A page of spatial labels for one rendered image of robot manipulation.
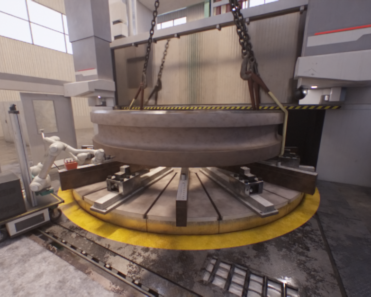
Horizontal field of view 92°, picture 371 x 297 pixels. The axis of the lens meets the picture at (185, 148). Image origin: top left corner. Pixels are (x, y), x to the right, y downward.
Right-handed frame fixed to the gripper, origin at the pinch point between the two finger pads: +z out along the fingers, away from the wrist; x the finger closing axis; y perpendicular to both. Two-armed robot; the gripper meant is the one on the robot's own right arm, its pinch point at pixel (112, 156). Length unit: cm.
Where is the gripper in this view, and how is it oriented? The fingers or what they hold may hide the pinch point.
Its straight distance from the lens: 344.6
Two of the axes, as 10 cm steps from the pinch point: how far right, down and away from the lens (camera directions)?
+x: 8.7, 1.1, -4.8
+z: 4.9, -1.9, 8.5
